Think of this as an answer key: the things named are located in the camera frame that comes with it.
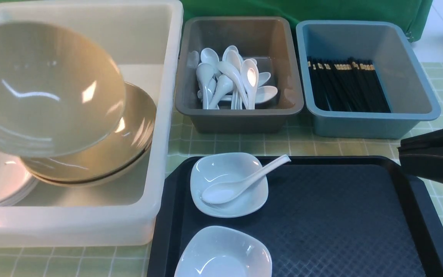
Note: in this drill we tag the white square dish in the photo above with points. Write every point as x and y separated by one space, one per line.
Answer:
218 251
223 167

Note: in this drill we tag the white soup spoon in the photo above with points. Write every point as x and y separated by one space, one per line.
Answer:
225 192

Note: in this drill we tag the tan noodle bowl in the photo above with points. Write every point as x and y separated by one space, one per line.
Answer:
60 92

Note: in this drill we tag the lower stacked tan bowl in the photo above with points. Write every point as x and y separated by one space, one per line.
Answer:
98 181

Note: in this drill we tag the stacked tan bowl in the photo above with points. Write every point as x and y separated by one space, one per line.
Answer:
130 138
98 181

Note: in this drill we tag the top stacked tan bowl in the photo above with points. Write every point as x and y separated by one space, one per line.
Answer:
130 138

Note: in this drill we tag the pile of white spoons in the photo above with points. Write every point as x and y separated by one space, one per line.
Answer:
229 78

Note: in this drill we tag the grey plastic bin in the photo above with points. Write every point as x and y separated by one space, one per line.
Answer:
266 39

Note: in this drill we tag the large white plastic tub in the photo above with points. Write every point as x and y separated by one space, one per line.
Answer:
143 38

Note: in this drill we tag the black plastic serving tray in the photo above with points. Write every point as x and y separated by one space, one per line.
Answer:
355 216

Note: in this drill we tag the bundle of black chopsticks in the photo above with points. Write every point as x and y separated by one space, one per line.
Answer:
349 85

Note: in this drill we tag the green fabric backdrop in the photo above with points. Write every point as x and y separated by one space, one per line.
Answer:
409 15

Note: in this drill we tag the green checked tablecloth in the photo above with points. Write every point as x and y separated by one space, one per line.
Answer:
295 138

